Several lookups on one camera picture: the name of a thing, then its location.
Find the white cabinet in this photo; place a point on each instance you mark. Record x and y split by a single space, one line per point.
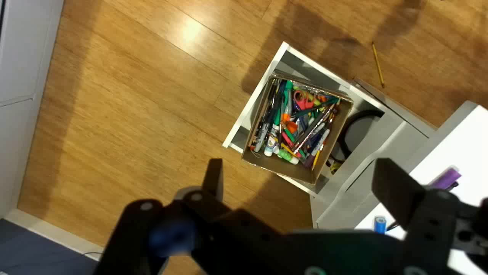
20 77

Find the dark blue rug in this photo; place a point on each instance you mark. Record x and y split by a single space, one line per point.
30 254

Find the yellow pencil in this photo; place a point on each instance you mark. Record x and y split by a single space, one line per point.
376 63

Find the green marker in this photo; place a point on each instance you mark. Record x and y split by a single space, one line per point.
283 100

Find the blue pen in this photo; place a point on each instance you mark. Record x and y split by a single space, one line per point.
380 223

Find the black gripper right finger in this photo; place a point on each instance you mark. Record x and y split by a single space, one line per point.
398 191

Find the white desk drawer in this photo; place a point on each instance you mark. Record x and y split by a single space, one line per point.
236 135

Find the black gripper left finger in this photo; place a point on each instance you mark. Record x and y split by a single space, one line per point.
213 177

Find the cardboard box of pens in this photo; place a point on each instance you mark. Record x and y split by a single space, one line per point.
276 164

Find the white desk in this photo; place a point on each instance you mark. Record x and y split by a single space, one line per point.
466 147

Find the black round coil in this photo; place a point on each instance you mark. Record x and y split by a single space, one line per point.
343 145

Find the purple marker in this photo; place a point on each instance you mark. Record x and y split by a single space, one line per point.
447 177

